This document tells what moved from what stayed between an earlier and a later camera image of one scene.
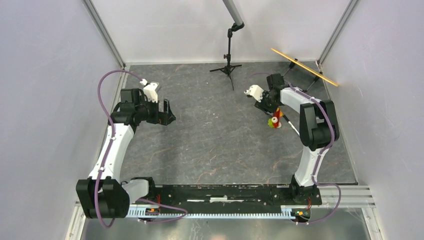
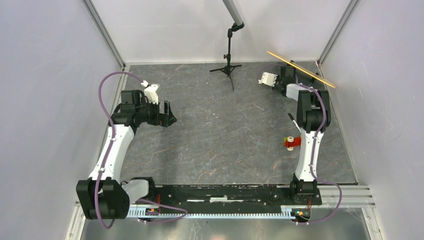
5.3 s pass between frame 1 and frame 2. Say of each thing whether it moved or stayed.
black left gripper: stayed
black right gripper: moved
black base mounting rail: stayed
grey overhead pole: stayed
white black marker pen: moved
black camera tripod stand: stayed
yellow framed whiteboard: moved
